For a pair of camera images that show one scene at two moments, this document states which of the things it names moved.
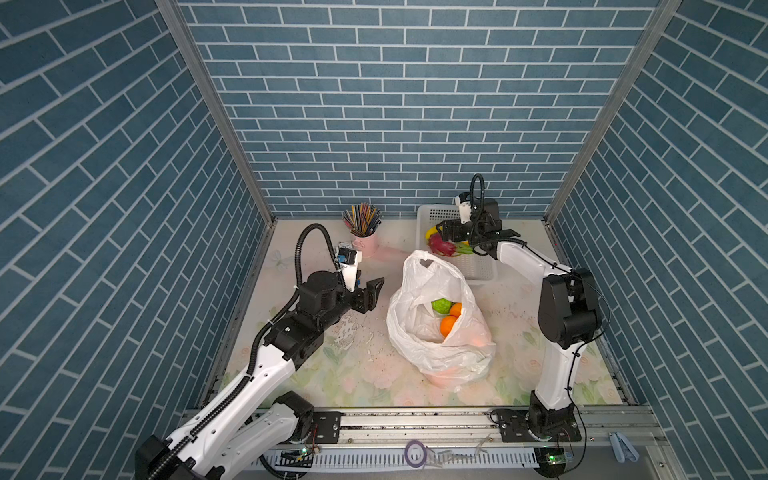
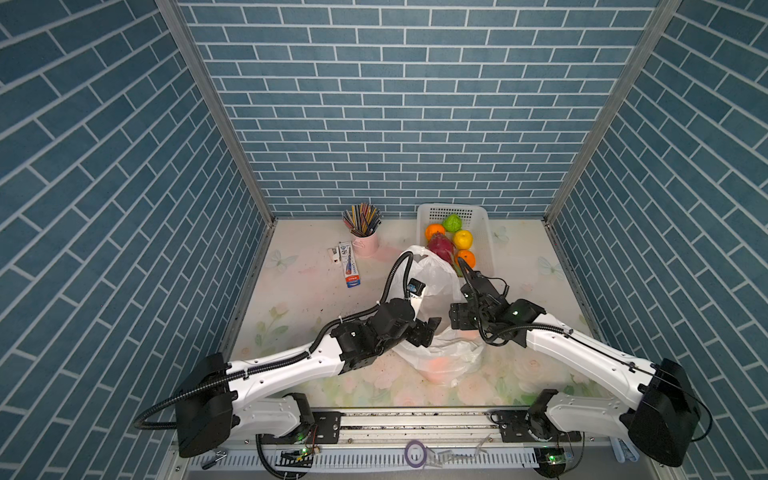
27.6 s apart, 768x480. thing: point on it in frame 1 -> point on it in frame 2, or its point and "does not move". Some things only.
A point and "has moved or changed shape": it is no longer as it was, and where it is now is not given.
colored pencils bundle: [362, 219] does not move
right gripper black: [456, 237] -> [457, 312]
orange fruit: [455, 309] has moved or changed shape
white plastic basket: [474, 267] does not move
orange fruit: [446, 324] has moved or changed shape
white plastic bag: [461, 360] has moved or changed shape
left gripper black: [361, 305] -> [419, 338]
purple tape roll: [424, 449] does not move
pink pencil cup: [368, 245] does not move
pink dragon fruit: [440, 246] does not move
